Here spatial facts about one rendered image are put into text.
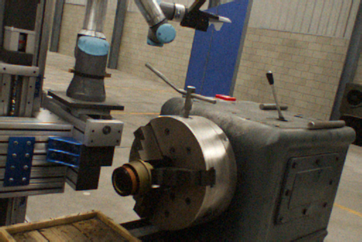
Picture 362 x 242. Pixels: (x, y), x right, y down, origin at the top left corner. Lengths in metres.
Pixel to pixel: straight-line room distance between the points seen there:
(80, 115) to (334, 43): 10.53
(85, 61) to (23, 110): 0.29
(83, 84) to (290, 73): 10.82
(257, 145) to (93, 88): 0.71
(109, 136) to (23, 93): 0.36
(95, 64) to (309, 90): 10.55
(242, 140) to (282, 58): 11.23
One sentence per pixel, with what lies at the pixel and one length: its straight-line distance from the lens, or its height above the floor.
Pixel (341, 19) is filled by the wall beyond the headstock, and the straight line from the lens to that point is 11.86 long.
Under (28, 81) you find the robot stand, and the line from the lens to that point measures 1.58.
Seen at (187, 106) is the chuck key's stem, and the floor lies 1.27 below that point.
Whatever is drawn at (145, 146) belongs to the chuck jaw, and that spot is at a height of 1.14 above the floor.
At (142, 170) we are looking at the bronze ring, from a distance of 1.03.
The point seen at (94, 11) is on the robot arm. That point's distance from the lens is 1.70.
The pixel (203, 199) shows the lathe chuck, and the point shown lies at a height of 1.06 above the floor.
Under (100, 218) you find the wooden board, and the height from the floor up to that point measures 0.89.
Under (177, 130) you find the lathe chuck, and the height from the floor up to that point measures 1.21.
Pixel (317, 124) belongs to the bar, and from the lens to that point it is 1.31.
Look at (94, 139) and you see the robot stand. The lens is 1.46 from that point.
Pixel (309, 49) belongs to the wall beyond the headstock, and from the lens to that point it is 12.01.
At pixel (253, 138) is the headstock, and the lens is 1.13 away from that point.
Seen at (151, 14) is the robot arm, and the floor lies 1.52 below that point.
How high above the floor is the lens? 1.42
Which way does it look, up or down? 10 degrees down
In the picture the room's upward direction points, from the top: 11 degrees clockwise
